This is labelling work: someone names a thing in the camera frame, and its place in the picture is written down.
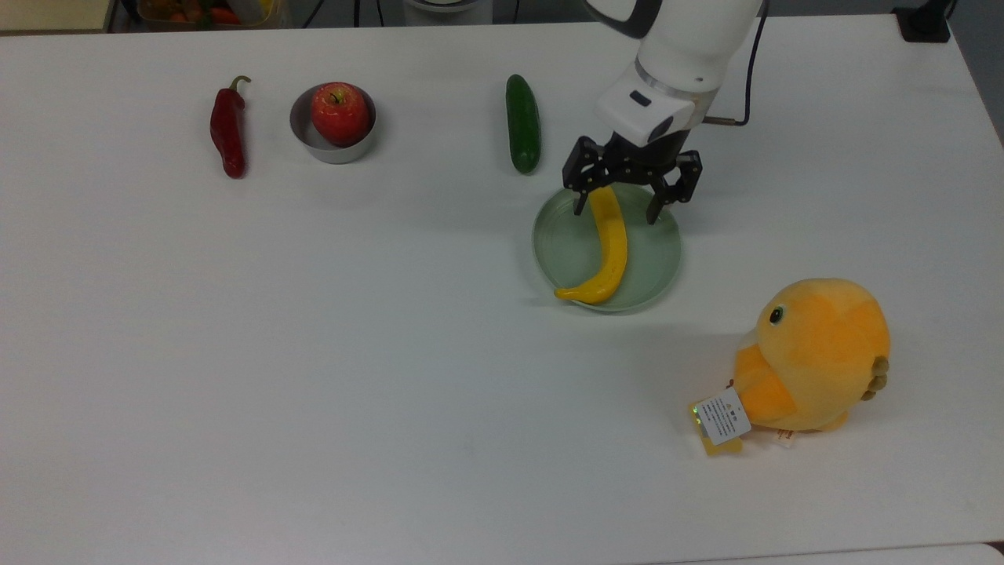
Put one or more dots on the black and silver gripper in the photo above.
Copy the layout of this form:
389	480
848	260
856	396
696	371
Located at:
643	161

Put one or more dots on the yellow plastic banana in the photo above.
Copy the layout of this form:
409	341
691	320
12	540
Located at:
616	243

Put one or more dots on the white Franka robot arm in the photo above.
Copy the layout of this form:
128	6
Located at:
698	39

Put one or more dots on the round grey robot base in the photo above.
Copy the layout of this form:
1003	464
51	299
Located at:
447	9

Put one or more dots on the pale green plastic plate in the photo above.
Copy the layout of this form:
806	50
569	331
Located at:
651	267

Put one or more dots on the dark green cucumber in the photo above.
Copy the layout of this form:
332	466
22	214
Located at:
523	125

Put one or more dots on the orange plush chick toy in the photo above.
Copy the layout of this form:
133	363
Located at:
816	353

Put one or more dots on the red apple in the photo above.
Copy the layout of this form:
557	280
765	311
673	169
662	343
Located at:
340	114

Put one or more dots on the small grey bowl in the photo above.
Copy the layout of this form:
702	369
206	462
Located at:
333	154

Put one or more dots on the black table clamp block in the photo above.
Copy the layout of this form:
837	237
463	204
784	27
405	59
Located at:
925	23

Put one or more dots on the red chili pepper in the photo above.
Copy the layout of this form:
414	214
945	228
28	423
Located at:
227	133

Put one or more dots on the clear bin of toy vegetables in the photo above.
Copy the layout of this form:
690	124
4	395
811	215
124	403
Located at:
204	12

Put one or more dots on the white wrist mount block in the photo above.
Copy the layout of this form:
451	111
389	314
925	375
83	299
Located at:
643	106

